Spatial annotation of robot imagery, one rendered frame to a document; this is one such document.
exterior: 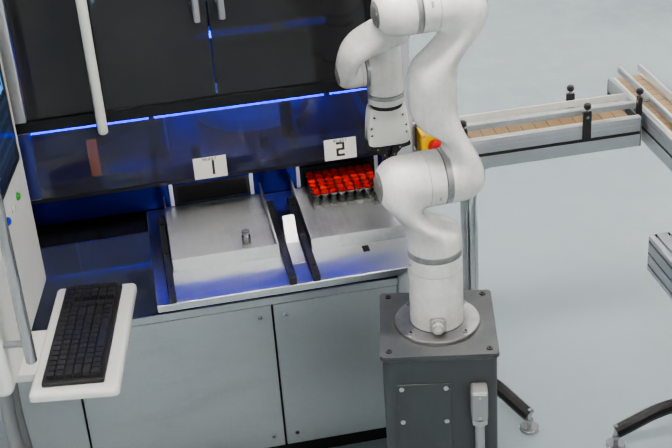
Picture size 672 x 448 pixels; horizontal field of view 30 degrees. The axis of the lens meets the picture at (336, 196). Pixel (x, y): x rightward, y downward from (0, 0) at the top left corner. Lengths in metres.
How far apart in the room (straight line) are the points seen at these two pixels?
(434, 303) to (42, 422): 1.33
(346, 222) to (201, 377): 0.67
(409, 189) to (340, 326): 1.03
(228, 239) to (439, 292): 0.68
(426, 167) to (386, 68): 0.35
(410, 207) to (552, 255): 2.20
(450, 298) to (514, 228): 2.21
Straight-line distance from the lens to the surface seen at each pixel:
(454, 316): 2.77
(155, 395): 3.58
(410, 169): 2.58
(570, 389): 4.07
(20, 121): 3.16
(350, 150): 3.27
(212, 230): 3.22
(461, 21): 2.45
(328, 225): 3.19
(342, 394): 3.67
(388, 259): 3.03
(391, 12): 2.40
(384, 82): 2.86
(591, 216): 5.02
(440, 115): 2.52
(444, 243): 2.66
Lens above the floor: 2.44
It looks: 28 degrees down
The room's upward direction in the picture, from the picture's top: 4 degrees counter-clockwise
